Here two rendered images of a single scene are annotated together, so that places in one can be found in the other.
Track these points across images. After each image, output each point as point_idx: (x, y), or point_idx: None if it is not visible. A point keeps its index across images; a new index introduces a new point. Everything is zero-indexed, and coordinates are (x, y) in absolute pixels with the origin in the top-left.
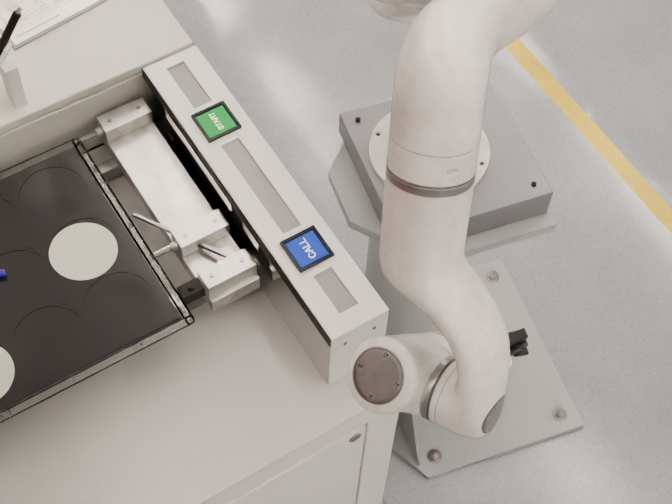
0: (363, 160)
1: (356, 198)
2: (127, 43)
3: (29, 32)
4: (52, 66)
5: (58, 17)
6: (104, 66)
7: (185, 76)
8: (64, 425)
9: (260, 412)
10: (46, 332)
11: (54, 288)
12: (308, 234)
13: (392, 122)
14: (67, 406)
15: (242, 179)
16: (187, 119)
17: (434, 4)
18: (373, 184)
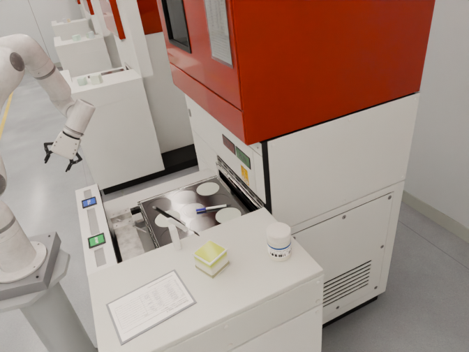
0: (47, 259)
1: (60, 261)
2: (118, 274)
3: (165, 277)
4: (158, 262)
5: (149, 286)
6: (134, 262)
7: (100, 261)
8: None
9: (130, 202)
10: (185, 198)
11: (180, 208)
12: (86, 205)
13: (45, 55)
14: None
15: (98, 221)
16: (107, 242)
17: (14, 37)
18: (51, 249)
